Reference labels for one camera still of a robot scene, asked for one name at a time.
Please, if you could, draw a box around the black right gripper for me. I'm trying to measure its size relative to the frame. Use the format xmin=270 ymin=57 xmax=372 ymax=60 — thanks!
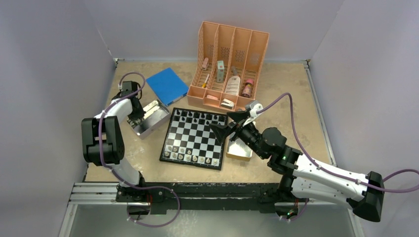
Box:
xmin=209 ymin=111 xmax=267 ymax=159

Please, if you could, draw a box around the silver tin with white pieces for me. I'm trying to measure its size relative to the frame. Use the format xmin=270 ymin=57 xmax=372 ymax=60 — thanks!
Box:
xmin=127 ymin=99 xmax=170 ymax=139

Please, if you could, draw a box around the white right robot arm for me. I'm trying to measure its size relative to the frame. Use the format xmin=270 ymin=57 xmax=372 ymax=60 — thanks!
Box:
xmin=209 ymin=111 xmax=384 ymax=222

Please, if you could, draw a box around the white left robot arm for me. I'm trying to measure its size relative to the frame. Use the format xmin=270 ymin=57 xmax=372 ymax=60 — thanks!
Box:
xmin=81 ymin=81 xmax=147 ymax=202

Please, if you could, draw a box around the white stapler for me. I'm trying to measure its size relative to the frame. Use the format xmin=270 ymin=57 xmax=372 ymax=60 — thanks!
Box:
xmin=220 ymin=99 xmax=235 ymax=110

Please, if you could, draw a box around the gold empty tin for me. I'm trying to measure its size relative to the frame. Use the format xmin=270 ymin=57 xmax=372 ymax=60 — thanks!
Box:
xmin=226 ymin=132 xmax=253 ymax=161

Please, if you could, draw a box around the pink eraser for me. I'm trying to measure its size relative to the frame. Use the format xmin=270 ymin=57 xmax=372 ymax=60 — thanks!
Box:
xmin=206 ymin=94 xmax=219 ymax=100

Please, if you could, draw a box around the pink capped small bottle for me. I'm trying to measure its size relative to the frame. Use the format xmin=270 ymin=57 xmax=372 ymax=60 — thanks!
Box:
xmin=241 ymin=78 xmax=254 ymax=98

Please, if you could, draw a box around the white lotion bottle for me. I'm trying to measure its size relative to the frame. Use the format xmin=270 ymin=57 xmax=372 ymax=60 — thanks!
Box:
xmin=224 ymin=76 xmax=241 ymax=96

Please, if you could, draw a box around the black and white chessboard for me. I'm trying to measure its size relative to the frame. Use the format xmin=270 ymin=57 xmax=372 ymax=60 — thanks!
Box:
xmin=159 ymin=108 xmax=228 ymax=170

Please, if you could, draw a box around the yellow tipped pen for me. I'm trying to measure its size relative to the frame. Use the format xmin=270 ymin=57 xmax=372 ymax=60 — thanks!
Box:
xmin=202 ymin=74 xmax=210 ymax=88

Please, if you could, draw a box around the teal small box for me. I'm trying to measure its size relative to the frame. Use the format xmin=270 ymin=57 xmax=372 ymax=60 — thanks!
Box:
xmin=216 ymin=60 xmax=225 ymax=83

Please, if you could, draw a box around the peach desk organizer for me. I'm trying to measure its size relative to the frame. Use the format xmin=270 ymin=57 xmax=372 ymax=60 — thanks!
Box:
xmin=187 ymin=21 xmax=269 ymax=112

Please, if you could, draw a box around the pink tube in organizer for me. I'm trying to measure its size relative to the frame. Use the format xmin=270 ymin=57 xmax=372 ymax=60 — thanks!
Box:
xmin=201 ymin=57 xmax=209 ymax=71

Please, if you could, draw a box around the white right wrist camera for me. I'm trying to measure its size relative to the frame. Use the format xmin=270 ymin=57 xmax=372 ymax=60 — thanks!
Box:
xmin=245 ymin=100 xmax=263 ymax=119

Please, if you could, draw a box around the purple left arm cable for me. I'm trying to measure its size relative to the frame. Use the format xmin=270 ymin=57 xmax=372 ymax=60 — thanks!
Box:
xmin=98 ymin=72 xmax=181 ymax=229

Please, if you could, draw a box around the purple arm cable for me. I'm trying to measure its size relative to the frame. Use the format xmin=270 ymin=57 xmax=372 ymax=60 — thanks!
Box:
xmin=98 ymin=72 xmax=181 ymax=229
xmin=256 ymin=92 xmax=419 ymax=194

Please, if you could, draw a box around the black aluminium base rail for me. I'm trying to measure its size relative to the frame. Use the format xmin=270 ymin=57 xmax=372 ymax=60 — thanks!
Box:
xmin=67 ymin=181 xmax=356 ymax=217

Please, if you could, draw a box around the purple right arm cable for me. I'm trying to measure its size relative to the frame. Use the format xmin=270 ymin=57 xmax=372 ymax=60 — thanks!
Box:
xmin=256 ymin=92 xmax=419 ymax=194

